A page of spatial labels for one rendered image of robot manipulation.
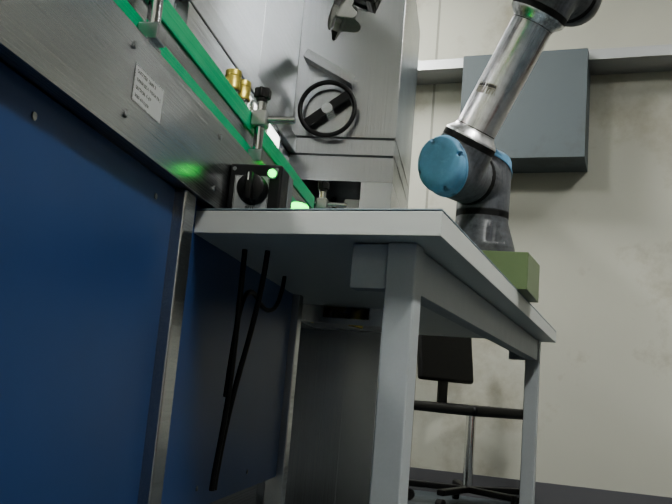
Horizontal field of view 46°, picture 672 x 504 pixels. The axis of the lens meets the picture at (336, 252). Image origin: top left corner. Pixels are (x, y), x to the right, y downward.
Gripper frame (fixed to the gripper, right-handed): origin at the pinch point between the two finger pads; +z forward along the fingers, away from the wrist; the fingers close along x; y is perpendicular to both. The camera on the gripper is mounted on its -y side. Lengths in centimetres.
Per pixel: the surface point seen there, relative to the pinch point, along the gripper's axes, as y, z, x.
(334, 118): -19, -6, 97
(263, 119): 13, 37, -48
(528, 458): 85, 73, 74
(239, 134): 13, 42, -53
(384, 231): 44, 50, -73
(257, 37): -35, -7, 44
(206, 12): -27.6, 8.4, -4.7
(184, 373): 25, 78, -65
